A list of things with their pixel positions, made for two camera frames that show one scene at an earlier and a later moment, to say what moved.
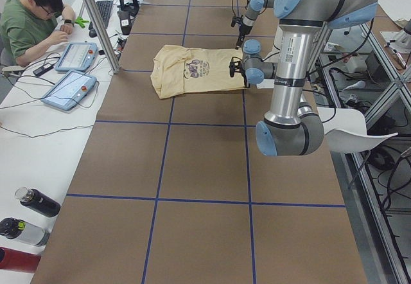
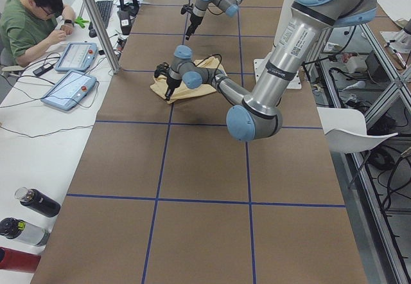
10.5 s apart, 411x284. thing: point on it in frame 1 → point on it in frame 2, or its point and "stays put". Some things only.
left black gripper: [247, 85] → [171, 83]
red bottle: [13, 259] stays put
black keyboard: [105, 8] stays put
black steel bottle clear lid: [38, 201] stays put
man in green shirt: [32, 20] stays put
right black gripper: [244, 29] → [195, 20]
